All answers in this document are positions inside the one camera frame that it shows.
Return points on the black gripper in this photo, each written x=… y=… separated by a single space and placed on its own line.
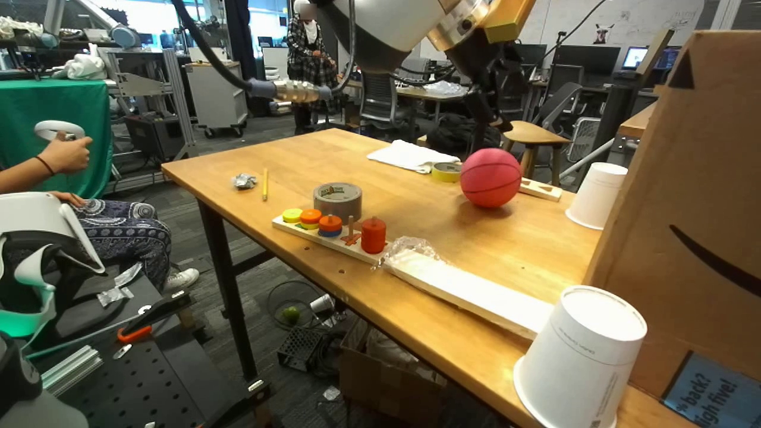
x=490 y=68

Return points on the pink mini basketball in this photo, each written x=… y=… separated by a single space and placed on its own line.
x=490 y=179

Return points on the white VR controller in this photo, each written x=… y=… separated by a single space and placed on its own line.
x=57 y=129

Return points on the operator forearm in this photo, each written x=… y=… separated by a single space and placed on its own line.
x=23 y=175

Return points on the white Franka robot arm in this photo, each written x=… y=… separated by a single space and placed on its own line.
x=396 y=24

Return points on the green ball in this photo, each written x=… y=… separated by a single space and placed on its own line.
x=290 y=315

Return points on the operator hand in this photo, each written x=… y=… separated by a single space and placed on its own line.
x=68 y=154

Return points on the round wooden stool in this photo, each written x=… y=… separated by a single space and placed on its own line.
x=537 y=133

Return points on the yellow-green clear bowl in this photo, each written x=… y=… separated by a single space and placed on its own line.
x=446 y=171

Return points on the long wooden peg board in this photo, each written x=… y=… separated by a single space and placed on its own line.
x=543 y=190

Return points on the white folded paper sheet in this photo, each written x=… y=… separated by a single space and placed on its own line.
x=407 y=154

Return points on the white paper cup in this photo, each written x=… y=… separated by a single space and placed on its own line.
x=597 y=198
x=578 y=356

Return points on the open laptop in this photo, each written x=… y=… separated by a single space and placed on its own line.
x=638 y=57

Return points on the white plastic-wrapped wooden plank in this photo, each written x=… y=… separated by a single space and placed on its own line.
x=467 y=288

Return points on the standing person plaid clothes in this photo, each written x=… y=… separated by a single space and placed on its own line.
x=310 y=60

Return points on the large brown cardboard box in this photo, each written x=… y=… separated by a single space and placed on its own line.
x=698 y=181

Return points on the yellow pencil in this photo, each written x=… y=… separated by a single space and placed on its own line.
x=265 y=186

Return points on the white rolling cart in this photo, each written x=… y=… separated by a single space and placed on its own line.
x=215 y=103

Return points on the seated person patterned trousers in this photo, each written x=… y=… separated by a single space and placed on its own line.
x=133 y=234

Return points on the green cloth covered table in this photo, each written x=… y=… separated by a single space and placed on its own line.
x=55 y=108

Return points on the black perforated metal plate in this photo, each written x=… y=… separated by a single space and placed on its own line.
x=144 y=387

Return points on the white green plastic device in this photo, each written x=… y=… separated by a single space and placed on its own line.
x=39 y=217

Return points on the aluminium extrusion bar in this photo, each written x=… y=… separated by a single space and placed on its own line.
x=72 y=368

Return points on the tan wrist camera bar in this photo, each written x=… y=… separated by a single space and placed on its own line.
x=508 y=19

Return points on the grey duct tape roll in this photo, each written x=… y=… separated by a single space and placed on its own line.
x=339 y=202

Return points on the black metal table frame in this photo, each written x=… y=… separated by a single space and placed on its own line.
x=228 y=299

